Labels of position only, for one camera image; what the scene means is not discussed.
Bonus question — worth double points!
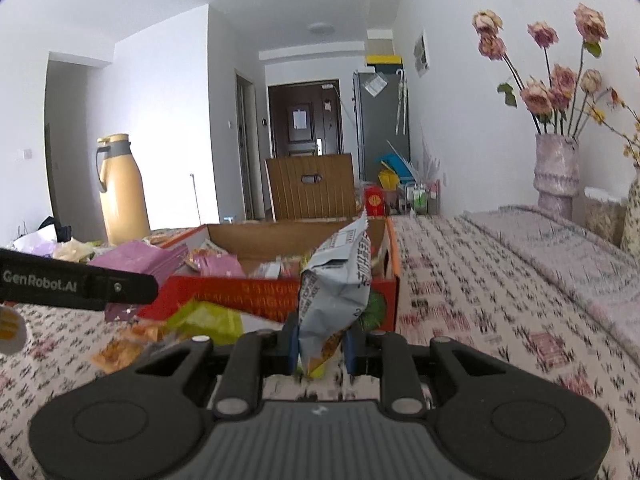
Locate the grey refrigerator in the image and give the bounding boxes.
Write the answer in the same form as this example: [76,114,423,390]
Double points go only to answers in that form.
[354,70,411,183]

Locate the wooden chair back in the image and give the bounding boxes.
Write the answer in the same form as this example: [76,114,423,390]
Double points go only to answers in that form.
[265,154,357,221]

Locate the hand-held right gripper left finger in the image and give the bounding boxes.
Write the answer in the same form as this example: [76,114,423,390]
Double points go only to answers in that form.
[134,312,301,418]

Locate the grey green crinkled snack bag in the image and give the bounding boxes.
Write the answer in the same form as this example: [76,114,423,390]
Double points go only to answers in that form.
[297,210,373,378]

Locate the purple white plastic bag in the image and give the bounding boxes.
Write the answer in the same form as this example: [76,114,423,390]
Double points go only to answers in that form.
[12,225,58,258]

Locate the yellow thermos jug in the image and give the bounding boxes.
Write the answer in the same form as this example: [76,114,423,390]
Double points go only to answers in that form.
[96,133,152,247]

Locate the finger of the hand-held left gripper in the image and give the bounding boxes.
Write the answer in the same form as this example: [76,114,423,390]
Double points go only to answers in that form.
[97,271,160,311]

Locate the printed tablecloth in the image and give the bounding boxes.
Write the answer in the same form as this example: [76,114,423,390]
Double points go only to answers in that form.
[0,215,640,461]

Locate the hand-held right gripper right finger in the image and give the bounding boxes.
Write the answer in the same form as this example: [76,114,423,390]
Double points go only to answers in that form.
[342,324,512,417]

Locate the dried pink roses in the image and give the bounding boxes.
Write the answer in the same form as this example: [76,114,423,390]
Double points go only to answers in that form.
[472,2,626,136]

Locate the metal trolley cart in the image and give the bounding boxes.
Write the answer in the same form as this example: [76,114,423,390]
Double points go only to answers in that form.
[400,180,441,217]

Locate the dark cloth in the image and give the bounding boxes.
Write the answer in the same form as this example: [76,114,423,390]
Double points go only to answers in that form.
[37,216,73,243]

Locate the red cardboard box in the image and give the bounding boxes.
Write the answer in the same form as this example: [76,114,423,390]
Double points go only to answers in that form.
[137,217,401,333]

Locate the pink snack packet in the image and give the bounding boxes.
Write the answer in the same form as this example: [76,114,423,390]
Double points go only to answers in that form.
[90,240,191,323]
[192,252,246,278]

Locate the thin metal pole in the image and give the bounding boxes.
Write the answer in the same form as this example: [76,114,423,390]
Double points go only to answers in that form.
[190,172,203,226]

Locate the cream crumpled bag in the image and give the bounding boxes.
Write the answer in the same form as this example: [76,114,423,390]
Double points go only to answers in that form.
[52,239,93,263]

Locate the glass jar white lid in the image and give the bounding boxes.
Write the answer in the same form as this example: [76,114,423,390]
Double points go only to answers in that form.
[582,187,628,246]

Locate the lime green snack packet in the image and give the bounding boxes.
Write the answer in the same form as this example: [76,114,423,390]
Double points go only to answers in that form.
[165,300,246,346]

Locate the yellow black box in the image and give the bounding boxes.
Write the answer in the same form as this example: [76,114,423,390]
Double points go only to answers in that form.
[365,54,403,72]

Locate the orange cracker packet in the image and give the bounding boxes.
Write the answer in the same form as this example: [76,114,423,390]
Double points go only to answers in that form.
[90,340,146,373]

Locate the floral patterned vase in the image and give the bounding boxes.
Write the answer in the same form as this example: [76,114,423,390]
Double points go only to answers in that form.
[620,167,640,256]

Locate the red gift box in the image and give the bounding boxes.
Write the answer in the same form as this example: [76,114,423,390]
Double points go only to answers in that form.
[364,186,387,217]

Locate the yellow flower branches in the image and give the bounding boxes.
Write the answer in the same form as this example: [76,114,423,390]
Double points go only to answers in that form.
[590,57,640,168]

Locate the dark brown door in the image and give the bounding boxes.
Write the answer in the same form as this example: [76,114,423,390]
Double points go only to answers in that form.
[268,80,343,158]

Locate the white umbrella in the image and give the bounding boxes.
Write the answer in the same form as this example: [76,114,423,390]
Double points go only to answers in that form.
[395,71,408,136]

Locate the white wall panel box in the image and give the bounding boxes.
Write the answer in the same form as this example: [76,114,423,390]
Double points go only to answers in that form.
[414,30,431,78]

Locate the pink ribbed vase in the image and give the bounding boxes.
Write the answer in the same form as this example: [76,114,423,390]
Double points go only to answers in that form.
[532,133,581,221]

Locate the grey quilted cloth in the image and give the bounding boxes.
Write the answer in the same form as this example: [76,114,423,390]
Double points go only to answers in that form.
[462,205,640,361]

